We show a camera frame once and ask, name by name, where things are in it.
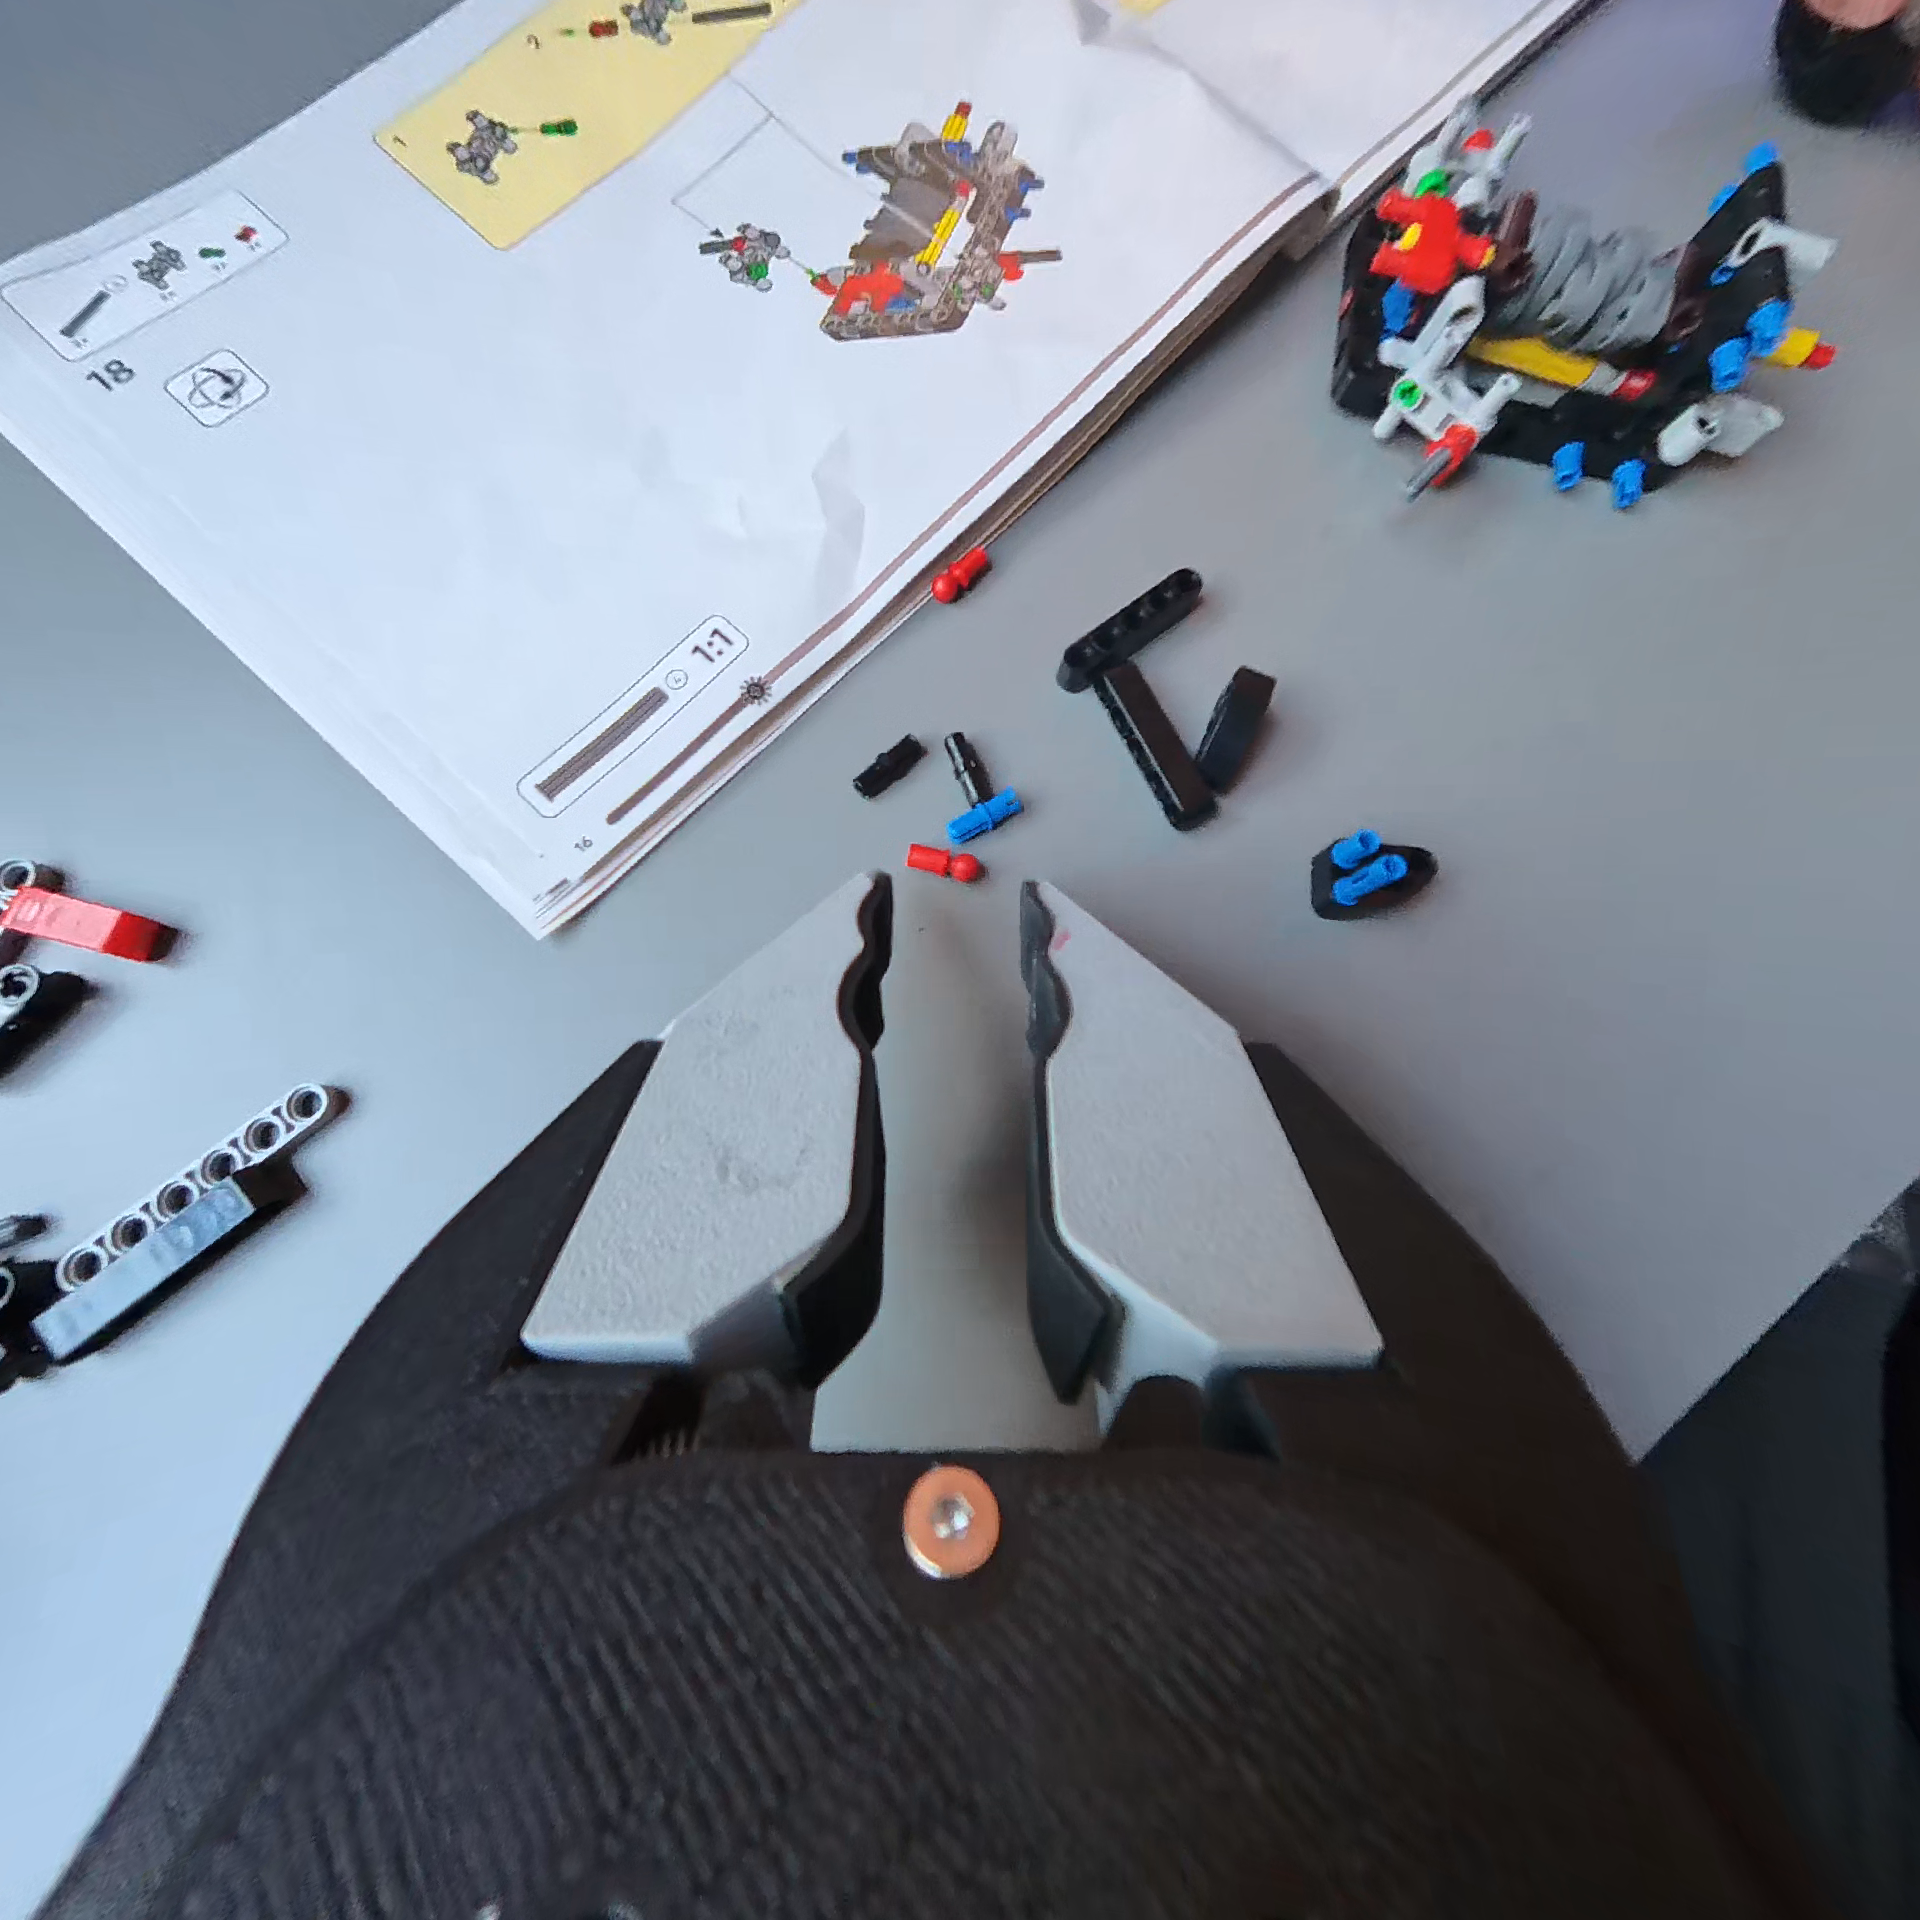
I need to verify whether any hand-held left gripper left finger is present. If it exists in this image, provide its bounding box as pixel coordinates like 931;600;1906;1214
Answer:
519;867;896;1392

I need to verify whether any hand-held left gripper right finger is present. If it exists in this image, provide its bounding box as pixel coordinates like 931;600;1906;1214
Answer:
1018;878;1386;1408

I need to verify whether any black angled lego piece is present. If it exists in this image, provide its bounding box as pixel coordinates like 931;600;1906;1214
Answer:
1307;827;1441;922

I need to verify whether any long black lego beam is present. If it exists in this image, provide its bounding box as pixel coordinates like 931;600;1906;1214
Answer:
1094;660;1221;833

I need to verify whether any curved black lego piece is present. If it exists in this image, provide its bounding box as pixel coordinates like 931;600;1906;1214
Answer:
1191;663;1281;798

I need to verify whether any pile of loose lego pieces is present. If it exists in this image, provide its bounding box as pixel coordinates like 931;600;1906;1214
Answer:
0;855;358;1392

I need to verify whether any black five-hole lego beam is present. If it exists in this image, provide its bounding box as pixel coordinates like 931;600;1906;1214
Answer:
1056;567;1208;696

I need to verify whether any lego instruction booklet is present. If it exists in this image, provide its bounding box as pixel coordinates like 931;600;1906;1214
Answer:
0;0;1618;943

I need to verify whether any lego engine chassis assembly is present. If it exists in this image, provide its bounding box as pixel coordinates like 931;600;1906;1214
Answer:
1329;96;1842;514

